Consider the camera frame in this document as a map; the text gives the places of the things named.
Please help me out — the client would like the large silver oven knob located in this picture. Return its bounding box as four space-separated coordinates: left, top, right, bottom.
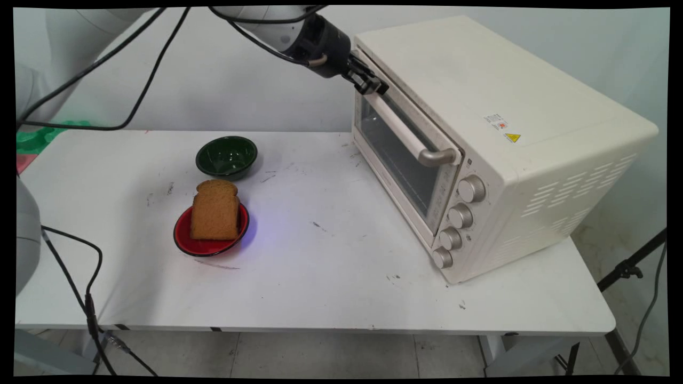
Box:
458 175 487 204

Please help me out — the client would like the black table leg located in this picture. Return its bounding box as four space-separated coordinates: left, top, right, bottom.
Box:
605 328 642 377

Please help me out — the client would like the red plate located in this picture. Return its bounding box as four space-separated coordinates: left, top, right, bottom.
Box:
173 202 250 258

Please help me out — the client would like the brown bread slice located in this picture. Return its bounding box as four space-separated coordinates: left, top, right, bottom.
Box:
190 179 241 241

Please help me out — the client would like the dark green bowl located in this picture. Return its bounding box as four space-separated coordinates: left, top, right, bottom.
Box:
195 135 259 180

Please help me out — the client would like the cream toaster oven body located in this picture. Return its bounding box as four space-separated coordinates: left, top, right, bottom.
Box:
352 15 660 285

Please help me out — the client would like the oven glass door with handle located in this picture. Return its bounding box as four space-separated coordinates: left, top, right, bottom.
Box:
350 49 465 249

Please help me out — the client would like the long black arm cable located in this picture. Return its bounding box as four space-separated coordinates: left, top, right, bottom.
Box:
16 6 192 132

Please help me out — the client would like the black cable with inline connector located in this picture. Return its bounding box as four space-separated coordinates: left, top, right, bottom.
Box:
41 225 160 377

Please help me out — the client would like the grey hanging cable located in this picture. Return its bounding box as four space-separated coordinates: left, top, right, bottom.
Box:
614 243 668 375

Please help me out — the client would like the green foam mat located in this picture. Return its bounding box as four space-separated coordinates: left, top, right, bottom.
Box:
16 120 92 156

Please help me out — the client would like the grey table leg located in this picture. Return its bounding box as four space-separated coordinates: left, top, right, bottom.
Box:
15 329 114 377

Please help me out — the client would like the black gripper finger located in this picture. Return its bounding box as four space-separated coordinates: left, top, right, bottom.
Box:
350 52 383 82
343 71 390 96

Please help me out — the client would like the white table frame bracket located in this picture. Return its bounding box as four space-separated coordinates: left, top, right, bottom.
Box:
478 334 583 377

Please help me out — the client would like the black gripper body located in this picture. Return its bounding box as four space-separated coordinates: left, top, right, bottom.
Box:
291 15 354 78

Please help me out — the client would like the black tripod stand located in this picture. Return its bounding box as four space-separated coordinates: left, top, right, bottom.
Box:
555 228 668 375

